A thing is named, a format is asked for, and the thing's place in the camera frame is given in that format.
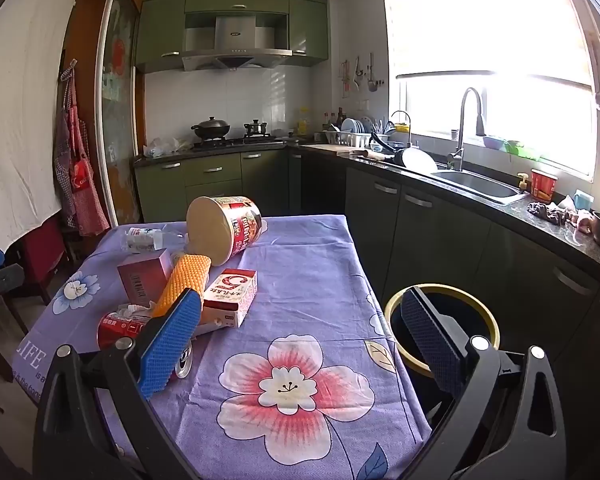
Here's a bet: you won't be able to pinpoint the dish rack with dishes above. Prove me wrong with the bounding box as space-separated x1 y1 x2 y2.
322 116 381 147

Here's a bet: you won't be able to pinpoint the black granite countertop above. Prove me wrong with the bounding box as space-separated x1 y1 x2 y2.
132 140 600 281

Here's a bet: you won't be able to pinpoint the red and white carton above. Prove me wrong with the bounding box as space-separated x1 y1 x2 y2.
200 267 258 328

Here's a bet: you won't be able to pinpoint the steel range hood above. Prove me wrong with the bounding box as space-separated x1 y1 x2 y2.
181 15 293 72

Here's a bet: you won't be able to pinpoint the purple floral tablecloth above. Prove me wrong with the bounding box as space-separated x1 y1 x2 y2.
12 214 433 480

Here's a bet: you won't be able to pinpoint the green bowl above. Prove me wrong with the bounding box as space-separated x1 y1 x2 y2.
505 140 538 158

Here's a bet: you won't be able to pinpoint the wooden rolling pin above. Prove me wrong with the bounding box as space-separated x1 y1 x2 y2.
347 149 392 162

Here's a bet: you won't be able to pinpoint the steel sink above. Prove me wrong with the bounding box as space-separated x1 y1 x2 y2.
430 169 531 206

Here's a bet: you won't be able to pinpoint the red instant noodle cup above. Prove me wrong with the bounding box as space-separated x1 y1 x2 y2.
530 169 558 201

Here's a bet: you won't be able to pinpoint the crushed clear plastic bottle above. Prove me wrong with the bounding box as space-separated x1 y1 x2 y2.
125 226 190 255

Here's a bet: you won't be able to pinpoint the crumpled dark dishcloth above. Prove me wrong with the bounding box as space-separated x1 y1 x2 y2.
526 201 573 225

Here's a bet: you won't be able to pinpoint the red drink can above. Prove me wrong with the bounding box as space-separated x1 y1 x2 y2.
97 312 193 380

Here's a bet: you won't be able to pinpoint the glass sliding door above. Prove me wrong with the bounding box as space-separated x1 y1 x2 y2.
96 0 146 228

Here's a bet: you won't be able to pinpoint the dark bin with yellow rim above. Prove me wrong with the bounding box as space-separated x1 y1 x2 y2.
384 284 503 381

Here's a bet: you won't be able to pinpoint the curved kitchen faucet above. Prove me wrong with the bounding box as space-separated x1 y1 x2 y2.
447 87 487 172

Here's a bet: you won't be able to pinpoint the kitchen window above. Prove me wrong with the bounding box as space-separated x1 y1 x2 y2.
382 0 600 183

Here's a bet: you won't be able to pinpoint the white hanging sheet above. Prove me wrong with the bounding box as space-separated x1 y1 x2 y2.
0 0 78 256

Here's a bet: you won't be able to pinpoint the dark base cabinets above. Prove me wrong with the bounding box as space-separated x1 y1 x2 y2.
300 147 600 480

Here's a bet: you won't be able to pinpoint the gas stove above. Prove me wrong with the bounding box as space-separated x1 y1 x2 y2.
192 135 287 151

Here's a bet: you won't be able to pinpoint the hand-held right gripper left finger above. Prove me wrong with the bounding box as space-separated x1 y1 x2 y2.
32 287 203 480

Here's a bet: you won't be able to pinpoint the crumpled plastic bags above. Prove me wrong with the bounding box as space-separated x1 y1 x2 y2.
142 136 193 160

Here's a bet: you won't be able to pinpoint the instant noodle paper bucket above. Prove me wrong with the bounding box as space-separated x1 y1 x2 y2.
186 195 263 267

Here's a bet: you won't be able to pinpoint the row of hanging utensils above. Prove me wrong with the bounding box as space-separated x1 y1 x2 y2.
340 52 381 93

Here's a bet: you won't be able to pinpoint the white plate by sink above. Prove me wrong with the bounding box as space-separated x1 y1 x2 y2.
405 149 438 173

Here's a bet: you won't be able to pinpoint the black frying pan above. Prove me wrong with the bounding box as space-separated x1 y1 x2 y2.
372 132 421 168

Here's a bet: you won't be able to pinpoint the small white tissue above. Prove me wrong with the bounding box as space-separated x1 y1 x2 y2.
117 302 156 321

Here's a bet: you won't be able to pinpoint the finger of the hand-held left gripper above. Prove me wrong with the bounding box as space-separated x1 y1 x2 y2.
0 250 25 311

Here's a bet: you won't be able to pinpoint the red checked apron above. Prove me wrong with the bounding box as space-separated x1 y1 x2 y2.
54 60 111 237

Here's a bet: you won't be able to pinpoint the green base cabinets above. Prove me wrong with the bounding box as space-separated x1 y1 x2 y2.
134 149 303 226

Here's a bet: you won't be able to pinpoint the red chair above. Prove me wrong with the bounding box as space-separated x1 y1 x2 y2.
22 217 68 306

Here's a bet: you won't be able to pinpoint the black wok with lid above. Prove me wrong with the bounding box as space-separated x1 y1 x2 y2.
190 116 232 142

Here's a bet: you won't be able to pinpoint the green wall cabinets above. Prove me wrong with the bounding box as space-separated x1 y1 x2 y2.
135 0 331 75

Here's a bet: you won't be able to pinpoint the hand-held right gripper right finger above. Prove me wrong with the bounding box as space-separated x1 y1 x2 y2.
400 285 567 480

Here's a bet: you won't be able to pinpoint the pink carton box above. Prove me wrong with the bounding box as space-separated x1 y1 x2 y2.
117 249 175 307

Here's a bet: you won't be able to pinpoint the group of sauce bottles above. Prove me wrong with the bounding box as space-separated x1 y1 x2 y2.
322 107 346 133

